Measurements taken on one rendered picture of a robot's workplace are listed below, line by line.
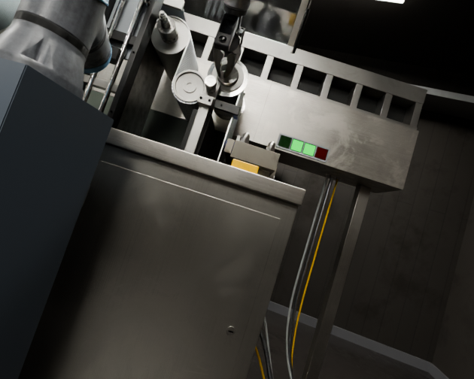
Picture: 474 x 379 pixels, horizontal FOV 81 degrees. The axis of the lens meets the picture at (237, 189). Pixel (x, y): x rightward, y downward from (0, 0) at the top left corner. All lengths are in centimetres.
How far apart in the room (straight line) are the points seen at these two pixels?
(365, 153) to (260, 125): 51
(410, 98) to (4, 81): 154
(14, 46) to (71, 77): 8
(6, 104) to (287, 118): 112
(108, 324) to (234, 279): 32
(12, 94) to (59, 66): 11
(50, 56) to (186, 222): 42
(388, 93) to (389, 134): 20
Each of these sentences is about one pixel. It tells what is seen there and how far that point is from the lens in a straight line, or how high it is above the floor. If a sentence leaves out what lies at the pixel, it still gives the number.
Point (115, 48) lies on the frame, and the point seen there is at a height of 116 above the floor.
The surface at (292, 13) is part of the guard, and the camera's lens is 155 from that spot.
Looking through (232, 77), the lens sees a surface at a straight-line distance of 105.
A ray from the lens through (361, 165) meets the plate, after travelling 144.
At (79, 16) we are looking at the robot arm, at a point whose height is 103.
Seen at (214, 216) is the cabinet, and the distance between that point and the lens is 70.
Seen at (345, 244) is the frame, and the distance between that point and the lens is 157.
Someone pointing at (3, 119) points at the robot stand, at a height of 82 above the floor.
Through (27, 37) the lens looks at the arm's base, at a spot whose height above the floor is 96.
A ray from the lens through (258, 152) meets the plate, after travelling 95.
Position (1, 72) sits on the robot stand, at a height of 88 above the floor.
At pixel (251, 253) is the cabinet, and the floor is 71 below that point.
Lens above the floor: 79
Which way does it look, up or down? 5 degrees up
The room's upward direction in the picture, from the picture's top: 18 degrees clockwise
